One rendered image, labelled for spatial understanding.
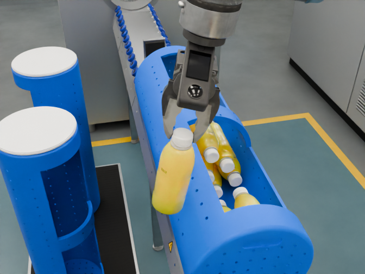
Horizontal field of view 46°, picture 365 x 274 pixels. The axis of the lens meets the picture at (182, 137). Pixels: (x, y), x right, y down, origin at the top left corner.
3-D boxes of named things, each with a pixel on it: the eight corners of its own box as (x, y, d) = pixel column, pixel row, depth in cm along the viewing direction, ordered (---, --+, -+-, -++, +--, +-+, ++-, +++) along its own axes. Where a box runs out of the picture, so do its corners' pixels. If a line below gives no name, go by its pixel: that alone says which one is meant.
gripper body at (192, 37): (211, 84, 80) (226, 23, 73) (212, 108, 73) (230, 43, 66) (170, 77, 79) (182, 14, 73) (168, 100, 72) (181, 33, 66)
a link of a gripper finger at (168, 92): (180, 117, 77) (197, 76, 73) (179, 122, 76) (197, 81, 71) (155, 109, 77) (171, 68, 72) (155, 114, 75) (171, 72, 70)
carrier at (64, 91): (81, 179, 255) (38, 204, 239) (55, 43, 203) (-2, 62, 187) (111, 203, 239) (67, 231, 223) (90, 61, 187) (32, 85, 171)
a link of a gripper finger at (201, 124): (208, 128, 84) (210, 87, 78) (209, 146, 79) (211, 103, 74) (192, 128, 84) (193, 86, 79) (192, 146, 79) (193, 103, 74)
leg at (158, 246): (162, 242, 236) (158, 153, 199) (164, 250, 232) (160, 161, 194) (151, 244, 235) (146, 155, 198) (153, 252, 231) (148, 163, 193)
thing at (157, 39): (165, 67, 204) (164, 36, 195) (167, 71, 201) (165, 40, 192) (144, 69, 202) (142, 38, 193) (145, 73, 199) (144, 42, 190)
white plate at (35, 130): (-20, 154, 133) (-19, 157, 134) (69, 151, 134) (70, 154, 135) (4, 107, 155) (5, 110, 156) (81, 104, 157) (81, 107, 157)
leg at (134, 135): (138, 138, 313) (132, 61, 276) (139, 143, 309) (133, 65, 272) (130, 139, 312) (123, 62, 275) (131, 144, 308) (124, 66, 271)
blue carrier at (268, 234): (203, 111, 172) (213, 44, 155) (296, 304, 103) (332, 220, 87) (132, 113, 165) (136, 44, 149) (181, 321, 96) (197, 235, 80)
